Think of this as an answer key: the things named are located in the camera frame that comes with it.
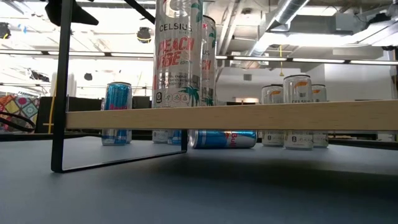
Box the Celsius Peach Vibe can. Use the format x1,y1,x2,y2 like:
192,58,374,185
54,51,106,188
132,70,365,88
151,0,203,109
201,14,218,107

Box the Celsius Tropical Vibe can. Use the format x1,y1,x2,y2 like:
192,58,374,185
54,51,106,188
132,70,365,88
282,73,313,151
261,83,285,147
311,83,330,149

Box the long ceiling light strip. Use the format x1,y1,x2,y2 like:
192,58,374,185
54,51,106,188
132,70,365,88
215,55,398,66
0,48,155,59

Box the blue silver Red Bull can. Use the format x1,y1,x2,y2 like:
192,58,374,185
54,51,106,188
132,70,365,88
167,129,183,146
187,129,258,149
101,82,133,146

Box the black low cabinet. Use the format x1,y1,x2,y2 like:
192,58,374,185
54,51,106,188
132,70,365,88
35,96,103,134

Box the colourful patchwork cloth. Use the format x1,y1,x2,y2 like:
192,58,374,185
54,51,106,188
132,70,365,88
0,95,40,134

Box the yellow cable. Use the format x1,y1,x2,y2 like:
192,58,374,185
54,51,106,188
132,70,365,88
43,73,58,134

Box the black cable loop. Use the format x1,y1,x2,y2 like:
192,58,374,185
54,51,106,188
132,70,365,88
0,110,39,133

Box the wooden shelf with black frame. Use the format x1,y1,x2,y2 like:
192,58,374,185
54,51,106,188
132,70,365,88
51,0,398,174

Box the silver ventilation duct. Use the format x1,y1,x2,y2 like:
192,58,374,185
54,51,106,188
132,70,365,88
245,0,312,58

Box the yellow hanging power cord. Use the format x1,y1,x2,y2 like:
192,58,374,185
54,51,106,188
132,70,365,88
279,45,285,77

